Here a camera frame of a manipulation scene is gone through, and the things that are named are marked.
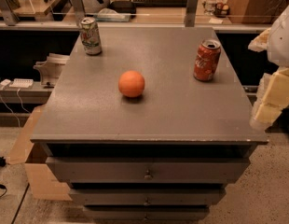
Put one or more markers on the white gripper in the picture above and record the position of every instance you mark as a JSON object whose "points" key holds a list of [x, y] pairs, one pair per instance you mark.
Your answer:
{"points": [[282, 39]]}

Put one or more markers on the red coke can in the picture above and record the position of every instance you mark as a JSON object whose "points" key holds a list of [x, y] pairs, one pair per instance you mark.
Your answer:
{"points": [[207, 59]]}

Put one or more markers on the green white soda can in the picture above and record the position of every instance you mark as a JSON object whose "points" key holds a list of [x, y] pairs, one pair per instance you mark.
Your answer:
{"points": [[90, 36]]}

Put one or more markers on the fruit bowl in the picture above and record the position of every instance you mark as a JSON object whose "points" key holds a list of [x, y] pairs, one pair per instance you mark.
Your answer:
{"points": [[221, 10]]}

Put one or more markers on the clear plastic bottle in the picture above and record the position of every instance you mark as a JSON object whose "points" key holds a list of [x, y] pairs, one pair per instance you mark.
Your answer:
{"points": [[209, 7]]}

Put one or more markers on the grey drawer cabinet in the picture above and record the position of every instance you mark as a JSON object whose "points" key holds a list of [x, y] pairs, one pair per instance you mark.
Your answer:
{"points": [[176, 116]]}

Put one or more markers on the orange fruit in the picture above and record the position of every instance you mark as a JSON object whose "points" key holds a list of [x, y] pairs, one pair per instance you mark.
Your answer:
{"points": [[131, 84]]}

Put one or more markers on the black keyboard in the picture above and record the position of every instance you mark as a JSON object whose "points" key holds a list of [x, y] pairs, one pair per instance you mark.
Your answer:
{"points": [[160, 3]]}

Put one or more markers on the white plastic part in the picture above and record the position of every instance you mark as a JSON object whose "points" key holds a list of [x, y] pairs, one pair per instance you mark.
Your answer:
{"points": [[51, 68]]}

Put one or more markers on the top grey drawer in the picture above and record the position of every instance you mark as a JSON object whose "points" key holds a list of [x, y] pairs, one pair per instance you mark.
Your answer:
{"points": [[147, 170]]}

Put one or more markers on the grey drawer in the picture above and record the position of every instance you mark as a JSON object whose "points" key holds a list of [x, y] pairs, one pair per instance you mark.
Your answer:
{"points": [[147, 213], [147, 197], [147, 170]]}

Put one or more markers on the middle grey drawer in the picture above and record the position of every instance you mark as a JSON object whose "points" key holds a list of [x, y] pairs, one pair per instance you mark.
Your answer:
{"points": [[147, 197]]}

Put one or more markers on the bottom grey drawer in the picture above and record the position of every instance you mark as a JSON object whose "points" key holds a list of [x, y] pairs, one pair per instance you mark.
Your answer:
{"points": [[147, 213]]}

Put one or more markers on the cardboard box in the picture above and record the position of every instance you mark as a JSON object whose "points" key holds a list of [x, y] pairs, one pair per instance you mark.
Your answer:
{"points": [[44, 185]]}

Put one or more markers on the white power strip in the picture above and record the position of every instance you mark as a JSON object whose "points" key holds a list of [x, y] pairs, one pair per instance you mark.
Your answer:
{"points": [[21, 83]]}

